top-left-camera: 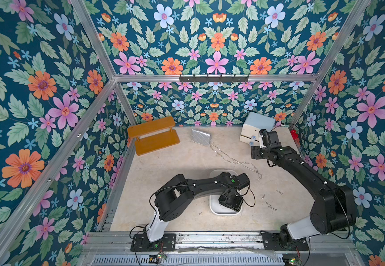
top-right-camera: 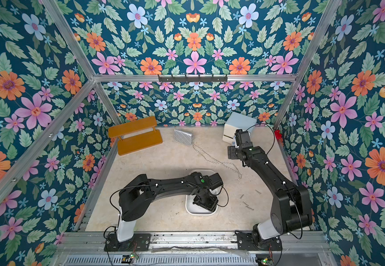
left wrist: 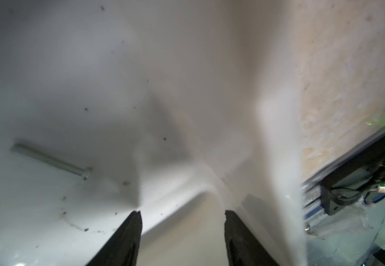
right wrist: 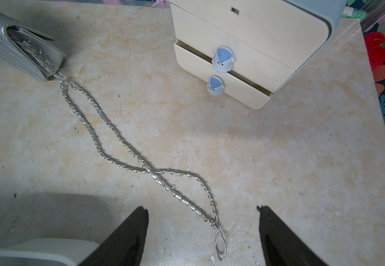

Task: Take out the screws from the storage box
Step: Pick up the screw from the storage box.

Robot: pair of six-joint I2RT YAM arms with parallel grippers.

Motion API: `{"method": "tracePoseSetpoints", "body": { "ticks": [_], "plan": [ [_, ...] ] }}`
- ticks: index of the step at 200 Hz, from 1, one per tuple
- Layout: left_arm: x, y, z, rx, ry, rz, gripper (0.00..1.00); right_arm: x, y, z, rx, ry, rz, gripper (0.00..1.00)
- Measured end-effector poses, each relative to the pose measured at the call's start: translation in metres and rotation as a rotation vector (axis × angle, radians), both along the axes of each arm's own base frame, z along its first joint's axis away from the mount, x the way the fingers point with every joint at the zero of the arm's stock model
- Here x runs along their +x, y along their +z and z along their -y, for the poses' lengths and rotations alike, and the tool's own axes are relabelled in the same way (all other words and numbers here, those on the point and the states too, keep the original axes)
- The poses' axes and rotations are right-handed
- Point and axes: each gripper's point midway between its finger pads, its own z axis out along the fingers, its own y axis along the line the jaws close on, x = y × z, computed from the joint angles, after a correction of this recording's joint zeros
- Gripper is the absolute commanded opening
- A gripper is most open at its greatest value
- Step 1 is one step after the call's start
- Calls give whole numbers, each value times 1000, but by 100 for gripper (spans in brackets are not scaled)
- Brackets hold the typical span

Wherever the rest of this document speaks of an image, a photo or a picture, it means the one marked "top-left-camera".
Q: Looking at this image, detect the white plastic storage tray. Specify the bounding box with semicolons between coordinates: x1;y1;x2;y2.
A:
209;169;243;216

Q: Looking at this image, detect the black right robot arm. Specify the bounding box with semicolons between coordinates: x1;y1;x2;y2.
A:
251;129;357;246

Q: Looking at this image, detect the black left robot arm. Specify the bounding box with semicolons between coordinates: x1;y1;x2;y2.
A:
145;172;251;242

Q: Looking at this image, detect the small white drawer cabinet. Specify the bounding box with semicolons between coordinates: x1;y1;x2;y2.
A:
240;112;275;146

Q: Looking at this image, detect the silver quilted pouch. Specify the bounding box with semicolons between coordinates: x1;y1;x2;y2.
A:
191;130;211;146

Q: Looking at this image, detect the orange wooden two-tier shelf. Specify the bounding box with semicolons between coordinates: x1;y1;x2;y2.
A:
128;116;180;156

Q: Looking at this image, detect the red object at wall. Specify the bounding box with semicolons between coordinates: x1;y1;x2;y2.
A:
290;130;299;140

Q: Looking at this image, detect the thin metal chain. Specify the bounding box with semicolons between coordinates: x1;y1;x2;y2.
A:
209;142;263;180

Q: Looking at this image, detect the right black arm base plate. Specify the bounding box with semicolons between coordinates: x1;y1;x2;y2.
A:
260;231;310;252

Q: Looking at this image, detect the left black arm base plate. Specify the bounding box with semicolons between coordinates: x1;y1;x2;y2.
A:
130;232;176;252

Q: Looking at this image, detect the black wall hook rail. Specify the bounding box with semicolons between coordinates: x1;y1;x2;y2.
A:
179;74;250;83

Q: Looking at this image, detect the aluminium front rail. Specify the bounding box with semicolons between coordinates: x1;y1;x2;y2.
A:
78;231;364;266

